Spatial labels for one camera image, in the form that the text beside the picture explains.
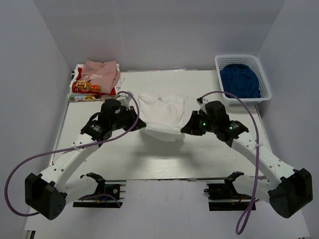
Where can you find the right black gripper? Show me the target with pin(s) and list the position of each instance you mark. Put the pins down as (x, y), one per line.
(192, 127)

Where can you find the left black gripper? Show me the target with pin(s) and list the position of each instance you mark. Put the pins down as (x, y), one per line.
(131, 112)

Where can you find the white t-shirt black print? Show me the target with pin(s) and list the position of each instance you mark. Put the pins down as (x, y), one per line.
(164, 116)

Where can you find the pink t-shirt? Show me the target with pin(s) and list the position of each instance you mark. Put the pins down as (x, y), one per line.
(104, 75)

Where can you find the red cartoon print t-shirt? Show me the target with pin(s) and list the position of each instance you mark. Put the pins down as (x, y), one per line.
(81, 90)

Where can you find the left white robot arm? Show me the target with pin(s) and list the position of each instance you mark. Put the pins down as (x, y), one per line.
(49, 192)

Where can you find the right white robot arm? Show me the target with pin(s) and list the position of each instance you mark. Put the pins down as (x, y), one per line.
(285, 188)

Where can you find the blue t-shirt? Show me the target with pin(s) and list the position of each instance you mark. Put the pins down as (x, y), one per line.
(240, 80)

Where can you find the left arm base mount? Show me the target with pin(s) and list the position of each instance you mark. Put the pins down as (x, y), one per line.
(107, 194)

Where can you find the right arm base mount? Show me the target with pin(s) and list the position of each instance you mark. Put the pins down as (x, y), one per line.
(223, 197)

